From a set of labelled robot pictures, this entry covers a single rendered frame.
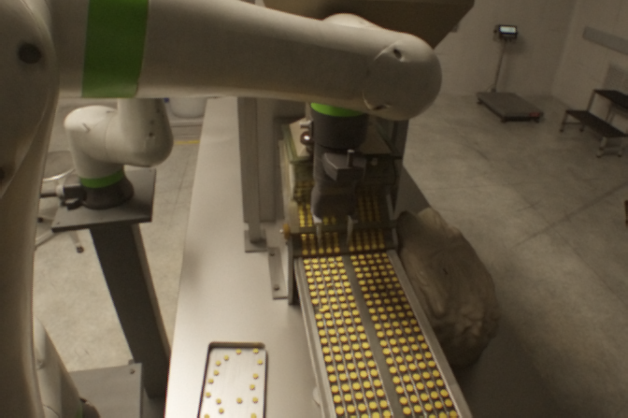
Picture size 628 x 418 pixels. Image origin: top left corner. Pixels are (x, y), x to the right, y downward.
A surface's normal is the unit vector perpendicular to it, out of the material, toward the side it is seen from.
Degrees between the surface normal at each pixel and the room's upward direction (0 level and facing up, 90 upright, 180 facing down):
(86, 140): 86
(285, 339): 0
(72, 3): 63
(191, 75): 114
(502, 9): 90
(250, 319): 0
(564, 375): 0
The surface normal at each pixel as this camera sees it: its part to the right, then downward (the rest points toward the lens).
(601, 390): 0.04, -0.86
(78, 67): 0.39, 0.75
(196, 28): 0.62, 0.06
